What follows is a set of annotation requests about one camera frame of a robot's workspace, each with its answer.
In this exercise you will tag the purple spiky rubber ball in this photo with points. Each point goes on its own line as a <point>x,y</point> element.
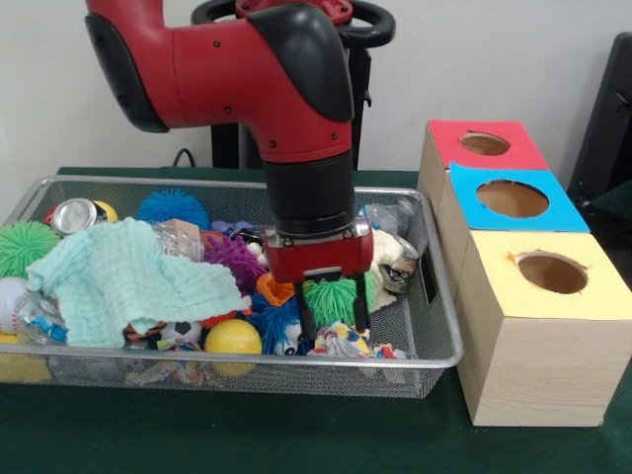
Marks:
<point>234,259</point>

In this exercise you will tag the dark green table cloth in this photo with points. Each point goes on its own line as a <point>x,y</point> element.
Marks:
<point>617,200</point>
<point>247,434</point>

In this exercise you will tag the green spiky rubber ball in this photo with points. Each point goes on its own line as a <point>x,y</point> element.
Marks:
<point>24,247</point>
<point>331,301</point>

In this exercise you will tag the cream knitted cloth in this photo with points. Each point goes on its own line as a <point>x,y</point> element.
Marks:
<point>390,247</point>

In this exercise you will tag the wooden box with three holes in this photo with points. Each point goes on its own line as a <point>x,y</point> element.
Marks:
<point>543,370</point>

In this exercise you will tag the smooth yellow ball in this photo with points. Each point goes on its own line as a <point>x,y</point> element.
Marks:
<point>232,338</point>

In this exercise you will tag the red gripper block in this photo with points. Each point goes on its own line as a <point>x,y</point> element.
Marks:
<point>321,257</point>

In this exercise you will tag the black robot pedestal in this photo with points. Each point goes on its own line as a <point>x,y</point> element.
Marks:
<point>363,74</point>

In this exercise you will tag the shallow mesh bin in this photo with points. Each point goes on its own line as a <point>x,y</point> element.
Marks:
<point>434,316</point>

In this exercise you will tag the crushed silver drink can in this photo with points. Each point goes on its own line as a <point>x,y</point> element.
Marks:
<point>76,214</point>

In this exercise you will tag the blue spiky rubber ball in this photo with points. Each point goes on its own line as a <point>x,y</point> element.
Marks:
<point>170,210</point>

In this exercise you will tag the mint green cloth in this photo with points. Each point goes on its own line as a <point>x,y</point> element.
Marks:
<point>123,276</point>

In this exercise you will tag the white cloth with coloured shapes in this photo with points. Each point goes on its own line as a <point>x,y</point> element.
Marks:
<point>340,343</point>

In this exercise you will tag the blue furry toy with eyes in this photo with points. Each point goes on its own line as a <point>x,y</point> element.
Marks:
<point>276,321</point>

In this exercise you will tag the orange plastic block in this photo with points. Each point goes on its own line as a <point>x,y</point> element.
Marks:
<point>276,291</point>

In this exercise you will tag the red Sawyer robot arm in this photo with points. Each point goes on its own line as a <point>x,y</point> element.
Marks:
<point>237,74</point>

